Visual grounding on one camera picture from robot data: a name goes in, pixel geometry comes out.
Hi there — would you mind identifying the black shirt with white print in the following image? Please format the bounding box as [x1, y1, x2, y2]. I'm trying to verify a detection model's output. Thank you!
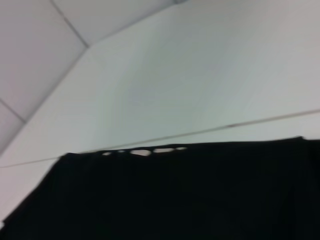
[0, 135, 320, 240]

